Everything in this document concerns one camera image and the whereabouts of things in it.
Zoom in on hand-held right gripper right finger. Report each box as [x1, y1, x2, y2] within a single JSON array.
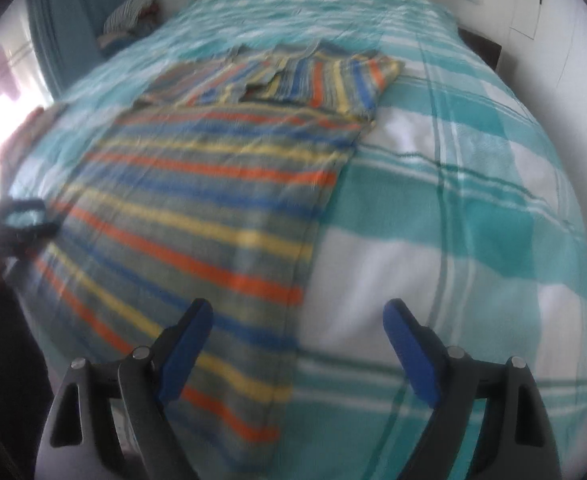
[[382, 298, 564, 480]]

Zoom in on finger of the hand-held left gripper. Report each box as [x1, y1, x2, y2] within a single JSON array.
[[0, 199, 59, 261]]

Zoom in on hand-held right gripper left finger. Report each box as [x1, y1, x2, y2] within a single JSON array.
[[33, 297, 214, 480]]

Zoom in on striped knit sweater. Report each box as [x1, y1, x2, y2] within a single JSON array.
[[20, 40, 407, 461]]

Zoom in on folded red and white clothes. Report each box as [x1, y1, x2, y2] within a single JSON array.
[[0, 102, 69, 171]]

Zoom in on pile of clothes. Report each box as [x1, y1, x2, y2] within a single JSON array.
[[97, 0, 164, 53]]

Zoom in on teal plaid bed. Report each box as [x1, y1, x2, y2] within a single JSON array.
[[0, 0, 587, 480]]

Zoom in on blue curtain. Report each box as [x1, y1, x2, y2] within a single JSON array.
[[26, 0, 139, 101]]

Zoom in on dark nightstand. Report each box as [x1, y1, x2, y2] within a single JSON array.
[[457, 27, 503, 73]]

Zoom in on white wardrobe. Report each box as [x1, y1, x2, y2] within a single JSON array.
[[511, 0, 587, 211]]

